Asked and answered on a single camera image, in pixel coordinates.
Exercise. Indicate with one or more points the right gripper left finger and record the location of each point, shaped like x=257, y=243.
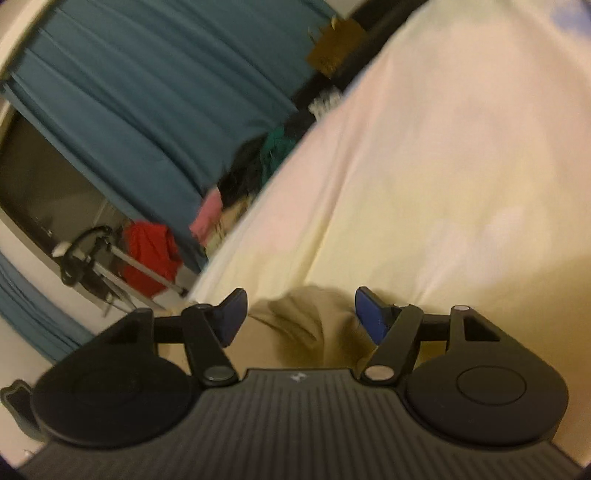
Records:
x=207, y=330

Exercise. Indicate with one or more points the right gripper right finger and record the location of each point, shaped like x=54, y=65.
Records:
x=395, y=332

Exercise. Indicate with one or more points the tan khaki garment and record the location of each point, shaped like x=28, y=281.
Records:
x=309, y=327

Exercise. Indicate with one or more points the beige clothes pile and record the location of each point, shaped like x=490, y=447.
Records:
x=229, y=218

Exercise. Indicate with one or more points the black clothes pile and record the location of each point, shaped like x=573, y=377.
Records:
x=243, y=177

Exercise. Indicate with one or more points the blue curtain left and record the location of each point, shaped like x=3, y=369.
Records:
x=44, y=326

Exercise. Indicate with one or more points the blue curtain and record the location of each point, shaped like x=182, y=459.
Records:
x=44, y=326
x=149, y=100

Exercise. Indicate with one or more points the red shirt on stand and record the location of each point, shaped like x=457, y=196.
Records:
x=154, y=246

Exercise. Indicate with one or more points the pink folded garment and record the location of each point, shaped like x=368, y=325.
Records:
x=207, y=216

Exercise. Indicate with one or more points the garment steamer stand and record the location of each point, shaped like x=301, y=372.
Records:
x=79, y=267

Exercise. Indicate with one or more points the green garment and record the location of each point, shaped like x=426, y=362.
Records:
x=277, y=146

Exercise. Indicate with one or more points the dark window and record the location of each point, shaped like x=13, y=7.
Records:
x=45, y=201

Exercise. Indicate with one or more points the blue curtain right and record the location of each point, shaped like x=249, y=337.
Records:
x=149, y=100

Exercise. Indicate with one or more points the brown paper bag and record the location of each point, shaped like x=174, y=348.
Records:
x=337, y=41

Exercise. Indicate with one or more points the black sofa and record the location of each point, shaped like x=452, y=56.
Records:
x=380, y=20

